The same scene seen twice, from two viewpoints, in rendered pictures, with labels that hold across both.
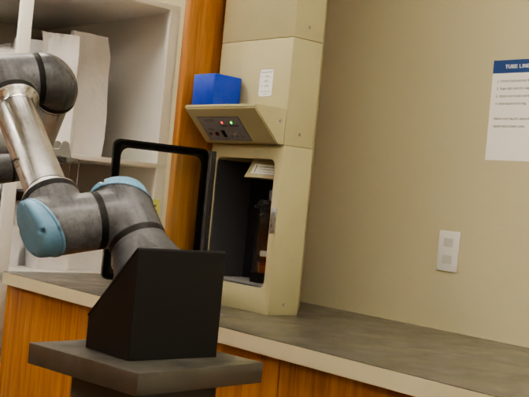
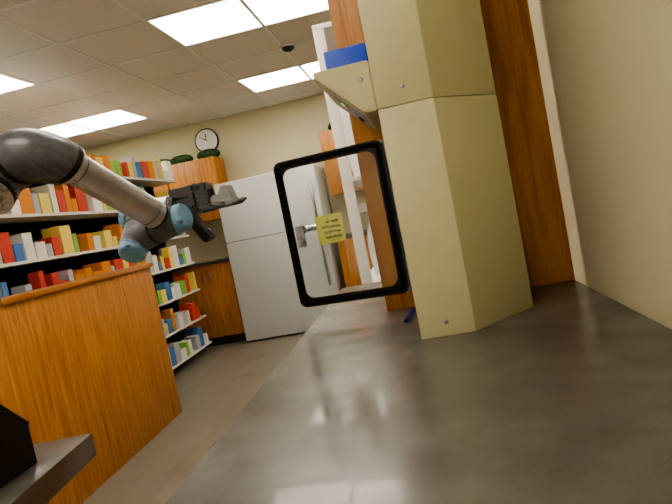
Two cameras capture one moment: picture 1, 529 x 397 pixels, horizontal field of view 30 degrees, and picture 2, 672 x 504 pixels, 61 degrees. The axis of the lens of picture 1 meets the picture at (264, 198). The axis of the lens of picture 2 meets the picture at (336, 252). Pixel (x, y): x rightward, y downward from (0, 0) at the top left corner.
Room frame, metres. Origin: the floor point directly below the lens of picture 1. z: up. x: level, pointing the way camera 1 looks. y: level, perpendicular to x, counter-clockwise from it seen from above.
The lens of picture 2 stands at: (1.88, -0.82, 1.22)
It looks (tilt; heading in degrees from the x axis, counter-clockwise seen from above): 4 degrees down; 50
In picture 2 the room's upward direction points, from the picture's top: 11 degrees counter-clockwise
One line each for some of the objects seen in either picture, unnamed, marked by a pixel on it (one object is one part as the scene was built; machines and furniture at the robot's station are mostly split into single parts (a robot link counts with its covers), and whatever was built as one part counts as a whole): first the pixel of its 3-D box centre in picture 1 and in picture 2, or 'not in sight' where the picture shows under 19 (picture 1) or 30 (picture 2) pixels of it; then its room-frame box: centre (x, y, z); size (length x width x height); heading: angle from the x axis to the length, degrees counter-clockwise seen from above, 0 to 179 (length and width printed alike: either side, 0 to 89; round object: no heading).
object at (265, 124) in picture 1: (232, 124); (353, 104); (2.80, 0.11, 1.46); 0.32 x 0.11 x 0.10; 41
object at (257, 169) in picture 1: (275, 170); not in sight; (2.88, -0.02, 1.34); 0.18 x 0.18 x 0.05
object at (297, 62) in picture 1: (275, 177); (444, 146); (2.92, -0.03, 1.33); 0.32 x 0.25 x 0.77; 41
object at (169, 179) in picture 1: (156, 212); (339, 226); (2.86, 0.31, 1.19); 0.30 x 0.01 x 0.40; 122
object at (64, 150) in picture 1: (64, 152); (226, 195); (2.68, 0.55, 1.33); 0.09 x 0.03 x 0.06; 128
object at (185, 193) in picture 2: not in sight; (192, 201); (2.63, 0.64, 1.34); 0.12 x 0.08 x 0.09; 131
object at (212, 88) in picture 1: (216, 91); (349, 71); (2.86, 0.17, 1.56); 0.10 x 0.10 x 0.09; 41
